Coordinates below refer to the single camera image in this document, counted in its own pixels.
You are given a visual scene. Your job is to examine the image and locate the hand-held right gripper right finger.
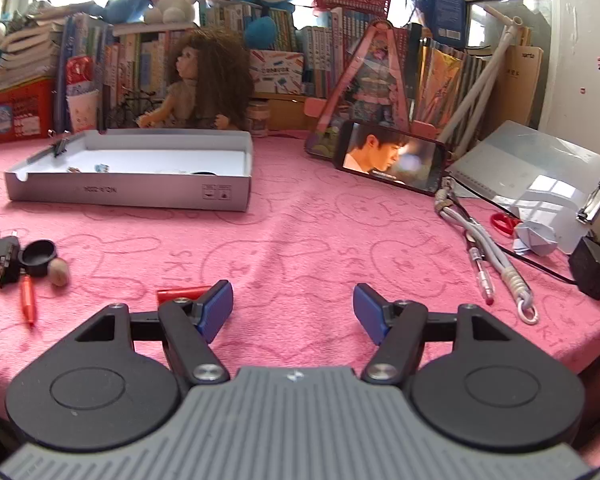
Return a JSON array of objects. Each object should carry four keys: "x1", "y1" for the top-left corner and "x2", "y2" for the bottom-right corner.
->
[{"x1": 352, "y1": 283, "x2": 536, "y2": 388}]

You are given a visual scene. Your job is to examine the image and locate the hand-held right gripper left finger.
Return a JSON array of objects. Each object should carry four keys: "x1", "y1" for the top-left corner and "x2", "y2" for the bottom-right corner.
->
[{"x1": 50, "y1": 280, "x2": 233, "y2": 391}]

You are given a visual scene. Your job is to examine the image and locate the red pointed cap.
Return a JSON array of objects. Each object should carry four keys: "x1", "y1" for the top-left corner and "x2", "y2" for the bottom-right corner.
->
[
  {"x1": 157, "y1": 286, "x2": 214, "y2": 304},
  {"x1": 20, "y1": 275, "x2": 37, "y2": 329}
]

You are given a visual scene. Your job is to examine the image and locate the white cardboard box tray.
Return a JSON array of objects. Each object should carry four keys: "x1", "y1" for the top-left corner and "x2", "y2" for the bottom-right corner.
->
[{"x1": 5, "y1": 128, "x2": 254, "y2": 213}]

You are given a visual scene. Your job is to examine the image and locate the black round lid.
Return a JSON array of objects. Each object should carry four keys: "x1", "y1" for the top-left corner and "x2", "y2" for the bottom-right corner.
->
[{"x1": 19, "y1": 239, "x2": 59, "y2": 276}]

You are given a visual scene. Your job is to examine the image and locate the large black binder clip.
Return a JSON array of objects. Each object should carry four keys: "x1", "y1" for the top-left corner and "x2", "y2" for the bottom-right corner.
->
[{"x1": 0, "y1": 230, "x2": 22, "y2": 289}]

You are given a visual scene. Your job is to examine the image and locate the red clear pen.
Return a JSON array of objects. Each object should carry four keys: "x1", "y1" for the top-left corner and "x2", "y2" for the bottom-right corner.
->
[{"x1": 467, "y1": 247, "x2": 496, "y2": 306}]

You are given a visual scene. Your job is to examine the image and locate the black smartphone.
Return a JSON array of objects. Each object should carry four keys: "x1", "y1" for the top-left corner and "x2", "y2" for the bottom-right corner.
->
[{"x1": 334, "y1": 120, "x2": 449, "y2": 197}]

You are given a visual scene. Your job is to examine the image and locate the folded white paper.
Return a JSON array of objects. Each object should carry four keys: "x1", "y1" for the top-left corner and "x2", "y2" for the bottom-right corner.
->
[{"x1": 512, "y1": 219, "x2": 559, "y2": 257}]

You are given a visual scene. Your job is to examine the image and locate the small clear jar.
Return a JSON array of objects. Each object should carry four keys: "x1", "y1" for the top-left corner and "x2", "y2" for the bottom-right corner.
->
[{"x1": 247, "y1": 102, "x2": 271, "y2": 137}]

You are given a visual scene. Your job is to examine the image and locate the brown cardboard box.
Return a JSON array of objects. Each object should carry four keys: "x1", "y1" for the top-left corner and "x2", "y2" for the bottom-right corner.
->
[{"x1": 252, "y1": 94, "x2": 332, "y2": 131}]

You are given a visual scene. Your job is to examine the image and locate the black toy bicycle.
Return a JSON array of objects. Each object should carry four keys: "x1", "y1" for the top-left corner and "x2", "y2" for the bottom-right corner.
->
[{"x1": 105, "y1": 91, "x2": 171, "y2": 129}]

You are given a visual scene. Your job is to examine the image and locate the clear plastic clipboard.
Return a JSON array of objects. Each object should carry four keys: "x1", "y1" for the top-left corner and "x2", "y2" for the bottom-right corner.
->
[{"x1": 444, "y1": 120, "x2": 600, "y2": 257}]

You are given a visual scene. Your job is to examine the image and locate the small black binder clip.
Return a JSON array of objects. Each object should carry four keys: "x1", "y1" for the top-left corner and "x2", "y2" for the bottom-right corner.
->
[{"x1": 47, "y1": 131, "x2": 72, "y2": 157}]

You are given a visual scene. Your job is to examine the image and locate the black power adapter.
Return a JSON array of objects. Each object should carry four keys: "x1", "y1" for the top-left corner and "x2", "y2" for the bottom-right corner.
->
[{"x1": 569, "y1": 236, "x2": 600, "y2": 301}]

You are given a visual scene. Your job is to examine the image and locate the brown-haired doll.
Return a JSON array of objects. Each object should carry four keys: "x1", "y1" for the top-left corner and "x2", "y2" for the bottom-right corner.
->
[{"x1": 137, "y1": 29, "x2": 254, "y2": 132}]

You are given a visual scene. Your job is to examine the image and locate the pink triangular stand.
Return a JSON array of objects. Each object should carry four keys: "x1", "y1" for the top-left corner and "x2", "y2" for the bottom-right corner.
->
[{"x1": 304, "y1": 19, "x2": 439, "y2": 162}]

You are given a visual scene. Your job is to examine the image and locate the cat print paper cup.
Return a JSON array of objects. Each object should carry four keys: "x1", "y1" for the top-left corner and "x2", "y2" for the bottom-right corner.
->
[{"x1": 65, "y1": 90, "x2": 101, "y2": 134}]

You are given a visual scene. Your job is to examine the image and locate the row of thin glossy booklets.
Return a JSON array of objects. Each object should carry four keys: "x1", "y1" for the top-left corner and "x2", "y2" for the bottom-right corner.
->
[{"x1": 412, "y1": 35, "x2": 492, "y2": 129}]

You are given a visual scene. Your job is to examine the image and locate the white printed carton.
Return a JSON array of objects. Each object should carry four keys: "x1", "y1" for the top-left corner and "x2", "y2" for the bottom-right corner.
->
[{"x1": 249, "y1": 50, "x2": 304, "y2": 96}]

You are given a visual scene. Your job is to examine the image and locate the row of colourful upright books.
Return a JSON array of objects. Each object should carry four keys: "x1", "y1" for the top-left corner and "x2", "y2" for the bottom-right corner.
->
[{"x1": 56, "y1": 12, "x2": 202, "y2": 129}]

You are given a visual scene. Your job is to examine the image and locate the row of blue-spined books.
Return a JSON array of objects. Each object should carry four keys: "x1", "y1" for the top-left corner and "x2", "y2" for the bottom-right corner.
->
[{"x1": 295, "y1": 6, "x2": 422, "y2": 101}]

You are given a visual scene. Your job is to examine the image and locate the red drink can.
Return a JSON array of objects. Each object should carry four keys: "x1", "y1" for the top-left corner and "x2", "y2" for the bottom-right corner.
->
[{"x1": 65, "y1": 57, "x2": 94, "y2": 96}]

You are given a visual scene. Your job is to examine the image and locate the large red plastic crate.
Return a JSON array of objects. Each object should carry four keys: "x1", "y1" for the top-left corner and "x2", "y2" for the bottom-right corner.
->
[{"x1": 0, "y1": 77, "x2": 57, "y2": 144}]

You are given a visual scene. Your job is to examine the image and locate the blue carton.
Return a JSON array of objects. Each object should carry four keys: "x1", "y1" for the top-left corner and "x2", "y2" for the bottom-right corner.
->
[{"x1": 427, "y1": 0, "x2": 469, "y2": 52}]

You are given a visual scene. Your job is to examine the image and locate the light blue plush toy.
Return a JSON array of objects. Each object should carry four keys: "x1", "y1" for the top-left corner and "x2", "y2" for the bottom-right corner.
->
[{"x1": 87, "y1": 0, "x2": 154, "y2": 24}]

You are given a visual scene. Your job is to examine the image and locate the stack of lying books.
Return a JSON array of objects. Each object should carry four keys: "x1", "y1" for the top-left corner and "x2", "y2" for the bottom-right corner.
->
[{"x1": 0, "y1": 6, "x2": 67, "y2": 89}]

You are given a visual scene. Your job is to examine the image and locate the white braided lanyard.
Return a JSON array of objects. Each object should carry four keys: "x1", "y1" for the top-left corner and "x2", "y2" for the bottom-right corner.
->
[{"x1": 434, "y1": 187, "x2": 539, "y2": 326}]

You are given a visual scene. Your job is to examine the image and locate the red-handled scissors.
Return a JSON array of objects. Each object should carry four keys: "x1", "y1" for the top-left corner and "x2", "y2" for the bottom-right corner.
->
[{"x1": 490, "y1": 212, "x2": 517, "y2": 236}]

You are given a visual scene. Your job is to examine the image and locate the thin black cable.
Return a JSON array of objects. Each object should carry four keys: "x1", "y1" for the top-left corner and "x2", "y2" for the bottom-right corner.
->
[{"x1": 495, "y1": 244, "x2": 582, "y2": 287}]

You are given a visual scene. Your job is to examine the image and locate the white plastic pipe frame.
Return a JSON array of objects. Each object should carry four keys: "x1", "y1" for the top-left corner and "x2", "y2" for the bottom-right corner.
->
[{"x1": 436, "y1": 14, "x2": 524, "y2": 147}]

